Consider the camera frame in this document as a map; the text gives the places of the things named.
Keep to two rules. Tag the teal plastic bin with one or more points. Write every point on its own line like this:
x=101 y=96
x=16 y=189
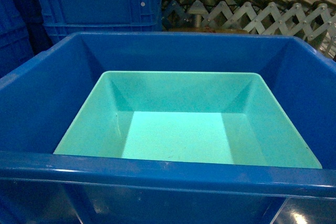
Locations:
x=198 y=117

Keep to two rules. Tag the large blue plastic crate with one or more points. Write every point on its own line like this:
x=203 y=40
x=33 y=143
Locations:
x=41 y=98

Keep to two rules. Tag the stacked blue ribbed crates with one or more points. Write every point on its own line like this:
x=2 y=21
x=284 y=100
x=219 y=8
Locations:
x=64 y=17

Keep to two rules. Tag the blue crate at left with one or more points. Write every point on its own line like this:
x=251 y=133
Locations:
x=15 y=45

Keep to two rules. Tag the expandable roller conveyor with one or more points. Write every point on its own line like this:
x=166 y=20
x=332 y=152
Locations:
x=311 y=20

